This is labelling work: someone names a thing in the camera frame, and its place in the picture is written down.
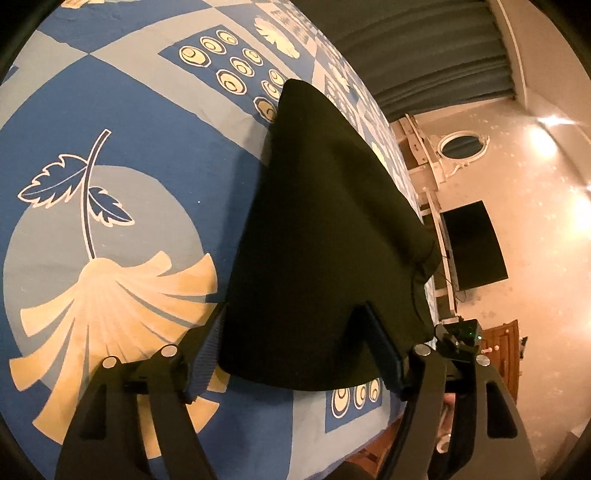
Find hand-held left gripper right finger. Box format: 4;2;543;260
364;301;542;480

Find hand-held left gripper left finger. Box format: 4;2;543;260
54;316;228;480

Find black pants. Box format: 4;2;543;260
217;78;440;393

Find wooden cabinet door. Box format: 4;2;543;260
480;319;523;403

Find black television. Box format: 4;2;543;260
438;200;510;292

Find person's dark clothing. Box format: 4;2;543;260
321;455;386;480

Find white dresser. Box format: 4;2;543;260
398;115;463;320

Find oval white-framed mirror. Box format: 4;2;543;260
437;131;490;161

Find blue printed bed sheet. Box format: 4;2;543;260
0;0;440;477

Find dark teal curtain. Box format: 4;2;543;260
286;0;516;123

